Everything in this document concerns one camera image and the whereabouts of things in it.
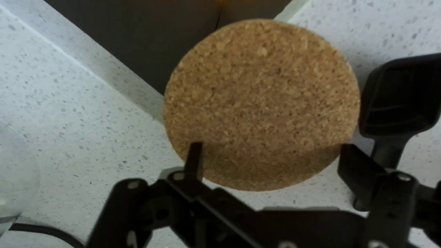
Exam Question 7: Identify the dark drawer cabinet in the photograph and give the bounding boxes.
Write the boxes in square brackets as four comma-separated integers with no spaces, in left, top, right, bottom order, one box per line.
[42,0,226,95]

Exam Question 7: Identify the black plastic scoop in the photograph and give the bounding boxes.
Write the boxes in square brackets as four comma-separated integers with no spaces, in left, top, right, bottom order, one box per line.
[357,52,441,172]

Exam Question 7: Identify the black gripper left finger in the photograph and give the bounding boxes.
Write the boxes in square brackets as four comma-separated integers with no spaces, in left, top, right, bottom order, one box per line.
[85,140,259,248]

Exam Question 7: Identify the black coffee maker cord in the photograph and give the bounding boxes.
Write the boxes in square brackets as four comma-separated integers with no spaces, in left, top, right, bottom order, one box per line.
[8,222,86,248]

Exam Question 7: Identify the wooden round board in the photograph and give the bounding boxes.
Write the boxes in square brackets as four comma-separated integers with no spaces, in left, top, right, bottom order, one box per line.
[162,18,362,191]

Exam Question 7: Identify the dark door cabinet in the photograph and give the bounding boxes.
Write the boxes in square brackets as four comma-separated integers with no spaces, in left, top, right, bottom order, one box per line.
[215,0,295,29]

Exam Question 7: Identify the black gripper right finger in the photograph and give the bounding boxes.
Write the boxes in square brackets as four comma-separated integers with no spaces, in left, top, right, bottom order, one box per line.
[336,142,441,248]

